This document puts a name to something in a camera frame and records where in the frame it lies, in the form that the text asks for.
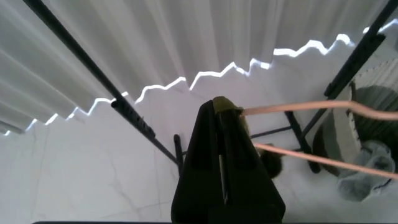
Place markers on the green t-shirt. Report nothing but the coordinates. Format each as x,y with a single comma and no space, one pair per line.
224,104

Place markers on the black clothes rack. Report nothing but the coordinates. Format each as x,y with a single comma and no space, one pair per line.
133,116

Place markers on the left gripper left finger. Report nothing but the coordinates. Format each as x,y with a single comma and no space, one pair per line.
199,174

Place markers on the white laundry basket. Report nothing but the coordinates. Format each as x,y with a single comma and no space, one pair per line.
385,71

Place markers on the white curtain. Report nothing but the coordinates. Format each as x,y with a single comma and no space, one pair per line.
155,40

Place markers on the pink clothes hanger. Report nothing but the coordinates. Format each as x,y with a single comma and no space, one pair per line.
311,105

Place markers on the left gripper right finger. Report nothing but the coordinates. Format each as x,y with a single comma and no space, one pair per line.
245,186

